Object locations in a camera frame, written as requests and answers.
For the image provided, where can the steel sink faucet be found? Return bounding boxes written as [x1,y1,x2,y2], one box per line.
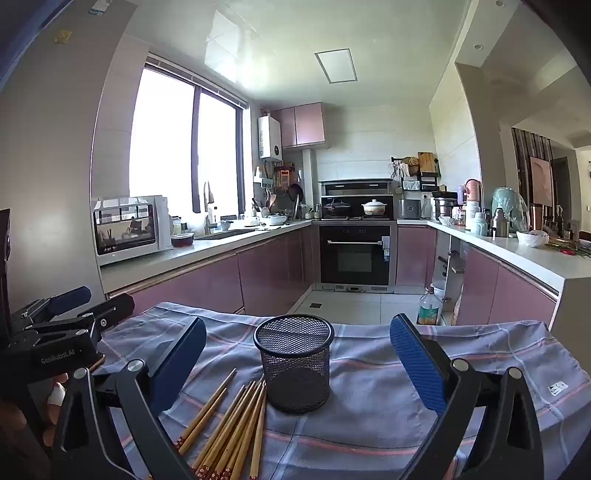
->
[203,181,217,236]

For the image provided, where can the grey refrigerator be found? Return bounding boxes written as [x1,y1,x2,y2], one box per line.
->
[0,0,139,319]

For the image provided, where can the ceiling light panel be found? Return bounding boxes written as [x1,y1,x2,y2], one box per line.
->
[315,48,358,84]

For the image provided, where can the white wall water heater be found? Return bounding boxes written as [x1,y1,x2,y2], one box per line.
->
[257,115,283,162]

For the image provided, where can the pink base cabinet run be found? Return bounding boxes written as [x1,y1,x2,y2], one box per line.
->
[396,225,559,326]
[104,224,320,319]

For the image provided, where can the black mesh holder cup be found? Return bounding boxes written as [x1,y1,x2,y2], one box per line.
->
[253,314,335,415]

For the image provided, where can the framed wall picture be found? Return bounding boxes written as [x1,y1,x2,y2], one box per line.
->
[529,156,555,208]

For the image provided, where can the stainless steel thermos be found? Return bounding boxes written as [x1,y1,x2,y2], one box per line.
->
[490,208,509,238]

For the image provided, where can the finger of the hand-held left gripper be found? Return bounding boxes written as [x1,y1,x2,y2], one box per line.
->
[14,293,136,344]
[11,286,92,330]

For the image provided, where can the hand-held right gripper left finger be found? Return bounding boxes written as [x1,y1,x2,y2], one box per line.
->
[51,316,208,480]

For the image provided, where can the black built-in oven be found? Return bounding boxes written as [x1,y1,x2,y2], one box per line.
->
[318,224,398,287]

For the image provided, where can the plastic cooking oil bottle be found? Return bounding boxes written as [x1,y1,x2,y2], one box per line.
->
[416,287,444,326]

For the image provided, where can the person's left hand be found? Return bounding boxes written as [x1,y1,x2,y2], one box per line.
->
[0,374,70,446]

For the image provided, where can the bundle of wooden chopsticks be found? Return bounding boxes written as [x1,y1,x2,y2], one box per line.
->
[148,368,269,480]

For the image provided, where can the large kitchen window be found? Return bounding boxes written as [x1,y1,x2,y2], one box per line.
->
[128,53,250,222]

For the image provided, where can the pink wall cabinets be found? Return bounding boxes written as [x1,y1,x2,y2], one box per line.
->
[271,103,327,149]

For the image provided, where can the stainless steel pot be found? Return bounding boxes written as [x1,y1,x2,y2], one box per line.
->
[434,196,458,220]

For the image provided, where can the white bowl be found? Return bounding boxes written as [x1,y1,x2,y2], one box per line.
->
[516,230,550,248]

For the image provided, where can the green plastic covered appliance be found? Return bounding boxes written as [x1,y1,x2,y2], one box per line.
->
[490,187,529,234]

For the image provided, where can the white plastic jug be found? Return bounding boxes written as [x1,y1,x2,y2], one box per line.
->
[465,200,489,234]

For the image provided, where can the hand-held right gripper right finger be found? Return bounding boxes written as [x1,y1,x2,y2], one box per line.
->
[389,313,546,480]

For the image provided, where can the black wall storage rack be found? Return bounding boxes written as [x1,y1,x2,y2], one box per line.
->
[392,151,441,192]

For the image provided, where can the integrated stove hood unit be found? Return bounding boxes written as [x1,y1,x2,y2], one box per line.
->
[318,179,399,222]

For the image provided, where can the grey checked cloth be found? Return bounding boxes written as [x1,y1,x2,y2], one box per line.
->
[95,301,591,480]

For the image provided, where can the white countertop oven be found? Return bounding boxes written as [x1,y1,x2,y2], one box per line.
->
[91,195,172,267]

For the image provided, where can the black lidded wok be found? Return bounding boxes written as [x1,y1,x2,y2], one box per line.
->
[322,198,354,217]

